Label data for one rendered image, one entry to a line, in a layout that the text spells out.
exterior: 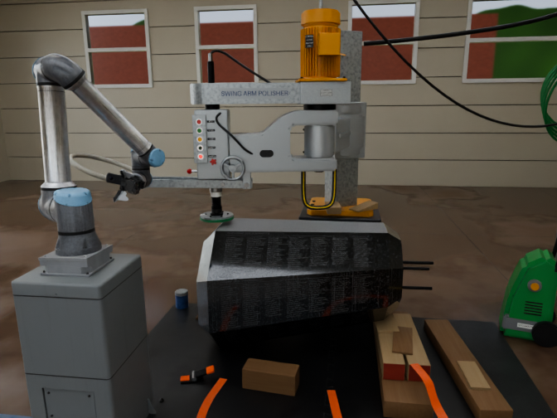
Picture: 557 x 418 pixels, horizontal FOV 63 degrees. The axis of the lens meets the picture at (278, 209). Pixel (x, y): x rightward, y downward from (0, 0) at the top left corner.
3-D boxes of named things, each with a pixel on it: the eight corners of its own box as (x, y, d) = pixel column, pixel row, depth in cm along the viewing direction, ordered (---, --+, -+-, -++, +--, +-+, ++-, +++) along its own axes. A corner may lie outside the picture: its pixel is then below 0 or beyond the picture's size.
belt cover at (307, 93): (343, 109, 293) (343, 82, 289) (351, 109, 268) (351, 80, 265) (194, 110, 289) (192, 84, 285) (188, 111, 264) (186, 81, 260)
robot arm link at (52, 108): (50, 226, 201) (36, 51, 189) (37, 221, 213) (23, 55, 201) (84, 222, 211) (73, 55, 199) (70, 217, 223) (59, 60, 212)
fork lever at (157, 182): (252, 184, 298) (252, 176, 297) (252, 189, 280) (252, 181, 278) (147, 182, 295) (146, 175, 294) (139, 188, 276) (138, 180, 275)
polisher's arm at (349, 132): (325, 145, 367) (326, 114, 362) (368, 146, 356) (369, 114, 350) (297, 155, 300) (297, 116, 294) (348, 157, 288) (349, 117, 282)
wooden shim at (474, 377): (457, 362, 260) (457, 360, 259) (474, 363, 259) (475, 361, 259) (470, 389, 236) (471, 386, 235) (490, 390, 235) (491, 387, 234)
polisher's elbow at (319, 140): (308, 154, 298) (308, 123, 294) (336, 155, 292) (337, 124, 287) (299, 157, 281) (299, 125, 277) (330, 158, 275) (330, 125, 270)
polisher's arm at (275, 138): (331, 182, 301) (332, 107, 290) (337, 188, 279) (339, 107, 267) (220, 184, 298) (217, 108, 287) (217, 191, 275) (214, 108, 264)
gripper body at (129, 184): (138, 180, 213) (146, 177, 225) (120, 175, 213) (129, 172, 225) (134, 196, 215) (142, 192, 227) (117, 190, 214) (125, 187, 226)
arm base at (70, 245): (93, 255, 192) (90, 232, 190) (47, 257, 192) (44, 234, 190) (108, 244, 211) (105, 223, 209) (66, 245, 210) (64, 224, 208)
